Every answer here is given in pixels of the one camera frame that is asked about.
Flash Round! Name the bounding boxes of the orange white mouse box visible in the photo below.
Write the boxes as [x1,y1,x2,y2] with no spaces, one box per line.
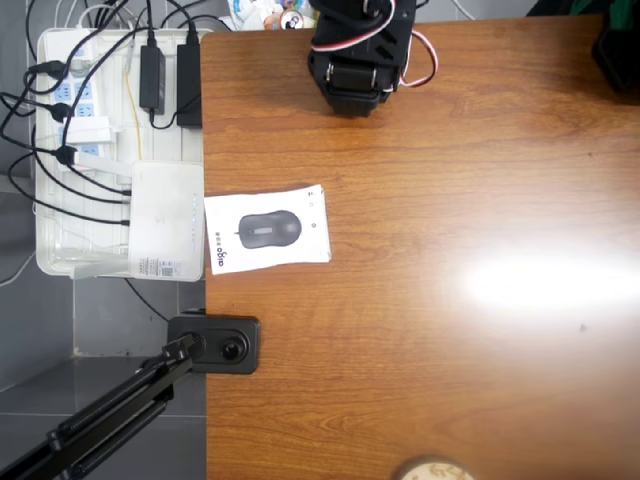
[203,183,333,277]

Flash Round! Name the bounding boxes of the black perforated arm base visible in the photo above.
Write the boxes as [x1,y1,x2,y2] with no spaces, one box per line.
[591,0,640,96]

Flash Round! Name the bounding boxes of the black spring boom stand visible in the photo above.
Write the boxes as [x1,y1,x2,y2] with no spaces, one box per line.
[0,312,262,480]

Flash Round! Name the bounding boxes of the white router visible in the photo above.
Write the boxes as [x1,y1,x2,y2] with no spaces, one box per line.
[127,160,206,283]

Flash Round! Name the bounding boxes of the wide black power adapter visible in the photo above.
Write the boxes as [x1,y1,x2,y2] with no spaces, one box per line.
[176,43,203,129]

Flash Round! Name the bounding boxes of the white plastic storage bin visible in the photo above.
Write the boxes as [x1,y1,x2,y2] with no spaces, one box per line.
[35,27,207,277]

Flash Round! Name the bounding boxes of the slim black power adapter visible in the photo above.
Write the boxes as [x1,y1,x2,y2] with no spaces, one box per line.
[138,44,168,113]

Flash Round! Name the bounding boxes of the white charger block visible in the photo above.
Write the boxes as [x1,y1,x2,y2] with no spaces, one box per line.
[64,115,114,146]

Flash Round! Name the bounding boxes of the white power strip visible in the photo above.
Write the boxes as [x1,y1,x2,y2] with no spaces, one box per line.
[47,39,115,169]

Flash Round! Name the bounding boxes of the thin yellow cable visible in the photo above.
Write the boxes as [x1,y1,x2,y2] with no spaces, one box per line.
[124,69,144,161]

